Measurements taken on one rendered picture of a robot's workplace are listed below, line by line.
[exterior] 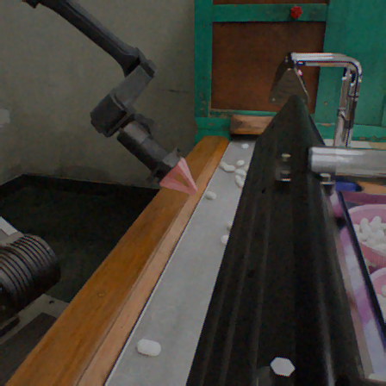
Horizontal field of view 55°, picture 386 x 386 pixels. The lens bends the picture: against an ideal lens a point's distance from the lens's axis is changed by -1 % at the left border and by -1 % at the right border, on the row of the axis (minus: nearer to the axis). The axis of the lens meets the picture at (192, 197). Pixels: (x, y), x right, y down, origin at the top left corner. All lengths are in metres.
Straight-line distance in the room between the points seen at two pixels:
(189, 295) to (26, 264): 0.32
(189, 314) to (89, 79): 2.31
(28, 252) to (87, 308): 0.20
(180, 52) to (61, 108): 1.00
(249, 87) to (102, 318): 1.19
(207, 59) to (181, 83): 0.95
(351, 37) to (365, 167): 1.40
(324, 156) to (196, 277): 0.57
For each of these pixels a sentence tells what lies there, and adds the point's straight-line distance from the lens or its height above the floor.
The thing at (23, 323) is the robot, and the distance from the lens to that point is 1.13.
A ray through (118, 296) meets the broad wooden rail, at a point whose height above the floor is 0.77.
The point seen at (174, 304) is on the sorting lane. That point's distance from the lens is 0.68.
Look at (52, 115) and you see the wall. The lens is 3.03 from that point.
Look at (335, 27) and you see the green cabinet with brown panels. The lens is 1.58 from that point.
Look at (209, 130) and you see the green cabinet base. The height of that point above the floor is 0.78.
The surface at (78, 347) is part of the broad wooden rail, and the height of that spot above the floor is 0.76.
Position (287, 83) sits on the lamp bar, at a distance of 0.79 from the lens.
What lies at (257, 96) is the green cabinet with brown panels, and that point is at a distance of 1.60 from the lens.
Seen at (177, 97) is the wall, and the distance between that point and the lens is 2.55.
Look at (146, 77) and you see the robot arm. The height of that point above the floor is 1.06.
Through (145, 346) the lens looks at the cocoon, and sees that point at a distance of 0.59.
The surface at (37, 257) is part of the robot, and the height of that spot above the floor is 0.77.
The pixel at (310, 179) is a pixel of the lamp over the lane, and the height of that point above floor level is 1.11.
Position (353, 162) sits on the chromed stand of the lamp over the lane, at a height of 1.12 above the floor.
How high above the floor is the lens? 1.18
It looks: 24 degrees down
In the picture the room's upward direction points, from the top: straight up
